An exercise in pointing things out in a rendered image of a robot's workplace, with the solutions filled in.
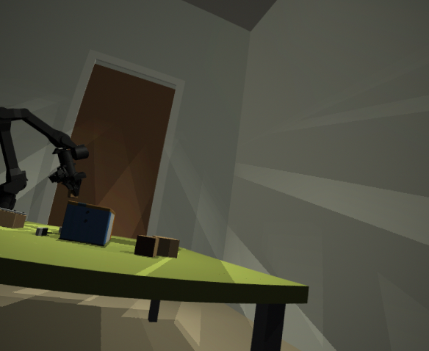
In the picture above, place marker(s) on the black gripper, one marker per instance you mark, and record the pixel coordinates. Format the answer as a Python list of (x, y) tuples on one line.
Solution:
[(74, 179)]

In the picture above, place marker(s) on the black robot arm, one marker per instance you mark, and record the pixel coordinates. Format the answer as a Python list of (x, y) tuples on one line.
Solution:
[(15, 178)]

